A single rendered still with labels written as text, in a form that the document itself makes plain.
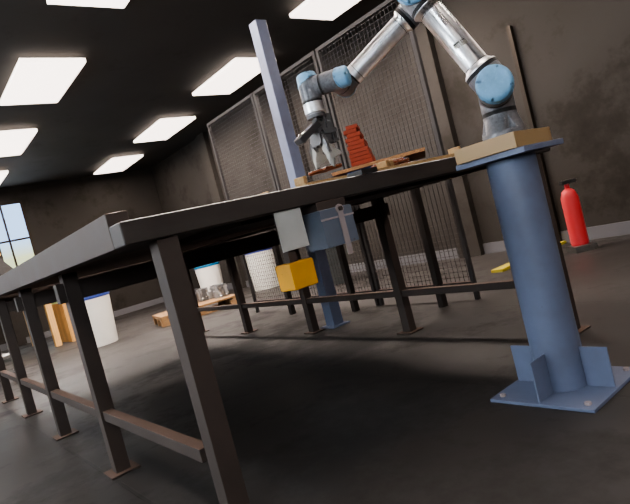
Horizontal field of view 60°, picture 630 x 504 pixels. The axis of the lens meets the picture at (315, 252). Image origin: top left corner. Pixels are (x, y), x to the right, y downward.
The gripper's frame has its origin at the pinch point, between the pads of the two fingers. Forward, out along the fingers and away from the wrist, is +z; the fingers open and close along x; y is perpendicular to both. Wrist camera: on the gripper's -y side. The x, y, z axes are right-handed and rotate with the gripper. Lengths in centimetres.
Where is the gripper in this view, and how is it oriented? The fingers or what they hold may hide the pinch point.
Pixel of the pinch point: (324, 168)
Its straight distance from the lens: 201.6
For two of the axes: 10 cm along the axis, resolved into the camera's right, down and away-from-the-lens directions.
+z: 2.6, 9.7, 0.4
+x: -5.0, 0.9, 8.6
